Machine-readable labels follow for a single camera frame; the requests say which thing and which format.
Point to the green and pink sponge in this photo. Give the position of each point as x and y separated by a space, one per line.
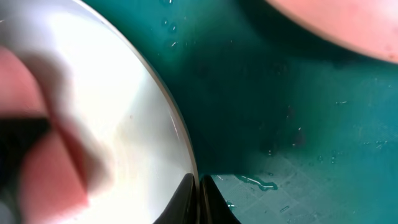
42 171

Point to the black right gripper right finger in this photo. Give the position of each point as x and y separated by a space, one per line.
213 207

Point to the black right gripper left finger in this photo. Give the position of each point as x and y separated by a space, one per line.
182 207

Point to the light blue plate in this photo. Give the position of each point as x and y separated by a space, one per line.
136 149

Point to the white plate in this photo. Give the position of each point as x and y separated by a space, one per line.
368 27

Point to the teal plastic tray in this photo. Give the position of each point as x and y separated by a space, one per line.
292 128

